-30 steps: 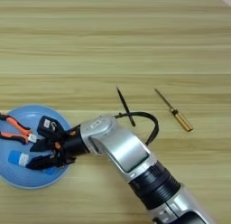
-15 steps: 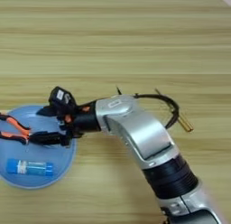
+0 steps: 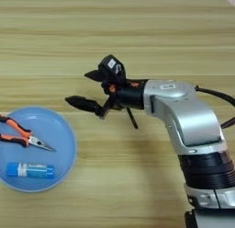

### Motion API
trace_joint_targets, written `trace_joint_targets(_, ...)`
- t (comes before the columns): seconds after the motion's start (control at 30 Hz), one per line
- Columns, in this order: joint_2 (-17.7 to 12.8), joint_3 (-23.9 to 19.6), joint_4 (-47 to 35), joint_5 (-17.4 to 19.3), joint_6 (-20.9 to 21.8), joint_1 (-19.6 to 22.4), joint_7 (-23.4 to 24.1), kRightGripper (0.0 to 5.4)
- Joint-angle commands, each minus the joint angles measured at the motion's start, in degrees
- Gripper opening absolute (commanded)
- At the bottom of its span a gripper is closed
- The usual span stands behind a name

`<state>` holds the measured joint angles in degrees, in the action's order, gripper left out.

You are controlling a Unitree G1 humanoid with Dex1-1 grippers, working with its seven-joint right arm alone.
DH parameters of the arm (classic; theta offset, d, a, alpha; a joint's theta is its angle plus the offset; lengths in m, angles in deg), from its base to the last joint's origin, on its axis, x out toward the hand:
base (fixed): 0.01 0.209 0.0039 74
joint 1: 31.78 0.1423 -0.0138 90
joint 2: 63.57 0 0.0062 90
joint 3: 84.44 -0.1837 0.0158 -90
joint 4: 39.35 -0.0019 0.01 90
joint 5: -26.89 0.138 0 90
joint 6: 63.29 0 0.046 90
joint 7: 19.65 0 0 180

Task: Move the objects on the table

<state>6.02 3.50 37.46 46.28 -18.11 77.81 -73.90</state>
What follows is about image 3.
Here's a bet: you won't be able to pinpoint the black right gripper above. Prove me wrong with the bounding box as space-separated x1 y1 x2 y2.
64 69 150 120

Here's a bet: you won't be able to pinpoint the orange black needle-nose pliers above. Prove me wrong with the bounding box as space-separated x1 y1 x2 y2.
0 114 57 154

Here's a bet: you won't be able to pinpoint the blue glue stick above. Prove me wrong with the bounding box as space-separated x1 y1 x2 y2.
6 161 56 180

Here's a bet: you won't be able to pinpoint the small black box white label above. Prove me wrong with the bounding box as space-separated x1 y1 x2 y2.
97 54 128 85

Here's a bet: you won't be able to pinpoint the light blue round plate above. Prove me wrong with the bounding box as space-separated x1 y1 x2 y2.
0 106 78 193

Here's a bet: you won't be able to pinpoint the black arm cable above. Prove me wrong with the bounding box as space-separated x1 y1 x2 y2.
195 85 235 131

